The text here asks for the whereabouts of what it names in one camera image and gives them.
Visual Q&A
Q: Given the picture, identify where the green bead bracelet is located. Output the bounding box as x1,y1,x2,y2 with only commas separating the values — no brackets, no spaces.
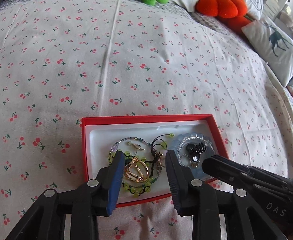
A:
108,132,175,198

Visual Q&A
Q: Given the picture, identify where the black hair claw clip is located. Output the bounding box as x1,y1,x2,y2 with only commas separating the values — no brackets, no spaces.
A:
186,142,207,163

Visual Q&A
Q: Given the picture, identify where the deer print pillow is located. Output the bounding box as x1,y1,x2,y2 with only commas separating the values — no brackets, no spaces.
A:
242,16,293,87

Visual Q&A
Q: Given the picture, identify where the small gold earring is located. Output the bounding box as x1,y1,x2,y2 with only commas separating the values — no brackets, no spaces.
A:
126,141,145,151

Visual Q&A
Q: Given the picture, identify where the orange pumpkin plush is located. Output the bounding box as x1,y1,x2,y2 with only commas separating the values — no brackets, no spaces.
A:
195,0,252,36

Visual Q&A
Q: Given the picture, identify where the silver pearl bead bracelet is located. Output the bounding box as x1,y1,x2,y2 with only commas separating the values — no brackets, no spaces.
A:
177,134,216,167

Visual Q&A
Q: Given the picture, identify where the cherry print bed sheet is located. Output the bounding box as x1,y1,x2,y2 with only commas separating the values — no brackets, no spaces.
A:
0,0,293,239

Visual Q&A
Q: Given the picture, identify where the gold double ring bangle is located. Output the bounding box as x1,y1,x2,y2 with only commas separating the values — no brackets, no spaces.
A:
124,157,150,183

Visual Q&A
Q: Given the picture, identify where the red jewelry box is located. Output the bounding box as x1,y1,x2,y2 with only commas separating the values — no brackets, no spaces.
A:
82,114,229,207

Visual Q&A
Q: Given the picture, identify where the thin multicolour bead bracelet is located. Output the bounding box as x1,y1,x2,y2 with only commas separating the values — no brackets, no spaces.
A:
110,136,152,153

